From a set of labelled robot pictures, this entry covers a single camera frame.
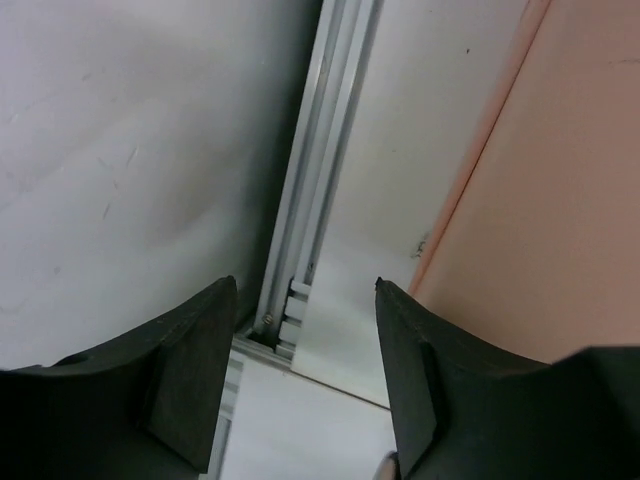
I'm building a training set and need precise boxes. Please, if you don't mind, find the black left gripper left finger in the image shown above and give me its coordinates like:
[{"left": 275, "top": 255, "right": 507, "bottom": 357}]
[{"left": 1, "top": 276, "right": 238, "bottom": 479}]

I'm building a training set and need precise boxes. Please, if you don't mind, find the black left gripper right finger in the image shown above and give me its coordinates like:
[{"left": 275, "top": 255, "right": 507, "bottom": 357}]
[{"left": 375, "top": 279, "right": 639, "bottom": 479}]

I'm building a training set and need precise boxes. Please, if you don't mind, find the pink hard-shell suitcase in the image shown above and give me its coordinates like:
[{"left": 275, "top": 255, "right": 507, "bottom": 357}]
[{"left": 410, "top": 1, "right": 639, "bottom": 362}]

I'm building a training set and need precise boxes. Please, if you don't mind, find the aluminium table edge rail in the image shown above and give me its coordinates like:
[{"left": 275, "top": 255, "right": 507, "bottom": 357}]
[{"left": 208, "top": 1, "right": 385, "bottom": 479}]

